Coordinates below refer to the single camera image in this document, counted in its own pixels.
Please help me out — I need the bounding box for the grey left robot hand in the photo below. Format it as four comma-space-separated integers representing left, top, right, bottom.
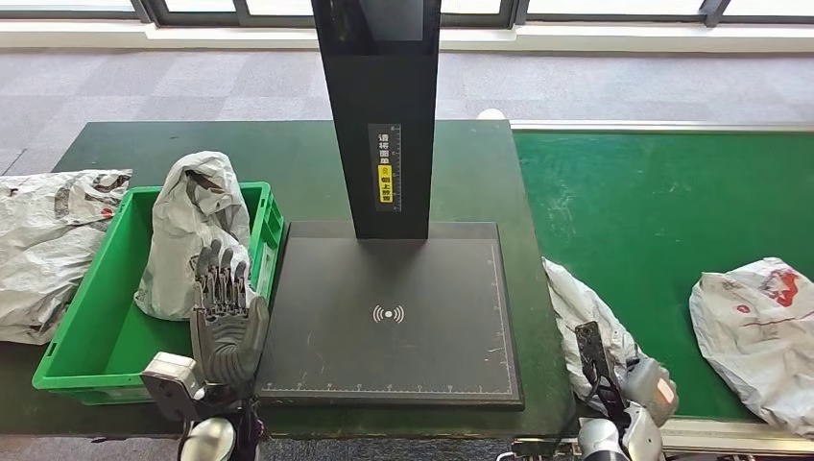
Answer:
189, 238, 272, 388

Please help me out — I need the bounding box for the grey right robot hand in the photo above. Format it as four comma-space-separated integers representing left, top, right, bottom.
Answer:
619, 355, 680, 427

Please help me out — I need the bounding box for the plain grey parcel bag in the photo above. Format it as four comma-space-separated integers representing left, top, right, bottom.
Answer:
541, 255, 643, 415

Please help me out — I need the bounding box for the grey parcel bag red print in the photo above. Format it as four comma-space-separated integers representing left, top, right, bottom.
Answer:
133, 150, 262, 323

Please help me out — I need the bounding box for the grey parcel bag red splash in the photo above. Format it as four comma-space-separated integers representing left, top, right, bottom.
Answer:
688, 257, 814, 439

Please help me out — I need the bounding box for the green conveyor belt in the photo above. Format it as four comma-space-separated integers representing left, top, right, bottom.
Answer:
512, 130, 814, 422

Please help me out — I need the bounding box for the crumpled grey parcel bag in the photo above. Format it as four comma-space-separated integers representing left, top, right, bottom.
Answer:
0, 168, 133, 347

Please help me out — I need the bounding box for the black inbound scanning machine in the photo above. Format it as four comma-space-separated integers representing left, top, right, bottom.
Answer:
253, 0, 526, 412

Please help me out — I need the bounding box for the green plastic crate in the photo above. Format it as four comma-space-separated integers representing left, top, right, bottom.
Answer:
32, 182, 285, 406

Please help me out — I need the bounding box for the dark green table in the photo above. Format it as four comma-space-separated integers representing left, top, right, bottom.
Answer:
0, 120, 577, 440

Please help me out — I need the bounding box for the black yellow ruler label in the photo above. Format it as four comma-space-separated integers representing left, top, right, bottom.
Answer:
368, 123, 402, 213

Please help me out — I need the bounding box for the white window sill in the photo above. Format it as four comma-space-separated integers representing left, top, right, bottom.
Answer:
0, 12, 814, 56

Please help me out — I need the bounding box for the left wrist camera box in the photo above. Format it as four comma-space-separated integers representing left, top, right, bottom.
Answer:
139, 352, 208, 425

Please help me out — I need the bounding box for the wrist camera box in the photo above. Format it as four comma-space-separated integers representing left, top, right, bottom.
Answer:
574, 321, 631, 422
139, 352, 208, 425

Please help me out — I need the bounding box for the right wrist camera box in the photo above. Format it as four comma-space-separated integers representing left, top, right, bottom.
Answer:
574, 321, 631, 422

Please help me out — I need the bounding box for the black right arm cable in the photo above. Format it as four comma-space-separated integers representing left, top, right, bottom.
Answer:
553, 375, 602, 461

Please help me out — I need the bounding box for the aluminium conveyor frame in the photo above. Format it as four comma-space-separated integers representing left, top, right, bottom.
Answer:
508, 120, 814, 461

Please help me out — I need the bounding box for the dark window frame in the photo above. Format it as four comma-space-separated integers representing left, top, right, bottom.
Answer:
0, 0, 814, 28

